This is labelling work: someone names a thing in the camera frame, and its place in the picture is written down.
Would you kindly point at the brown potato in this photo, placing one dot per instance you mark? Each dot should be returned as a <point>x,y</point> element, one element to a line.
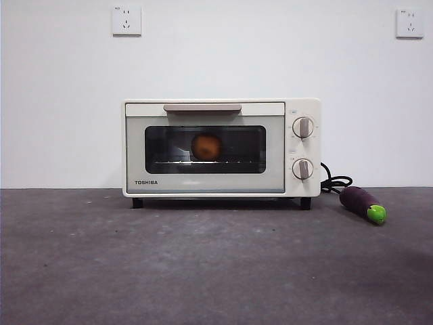
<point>207,147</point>

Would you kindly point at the beige oven knob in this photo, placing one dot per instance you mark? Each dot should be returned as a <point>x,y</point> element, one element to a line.
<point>303,169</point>
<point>303,127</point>

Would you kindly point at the white Toshiba toaster oven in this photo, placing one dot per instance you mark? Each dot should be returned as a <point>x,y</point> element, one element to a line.
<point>304,149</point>

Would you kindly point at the purple toy eggplant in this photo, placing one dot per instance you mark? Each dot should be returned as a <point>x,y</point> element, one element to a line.
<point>355,199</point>

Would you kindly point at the white wall socket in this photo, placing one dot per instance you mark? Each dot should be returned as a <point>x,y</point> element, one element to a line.
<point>410,23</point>
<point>126,21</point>

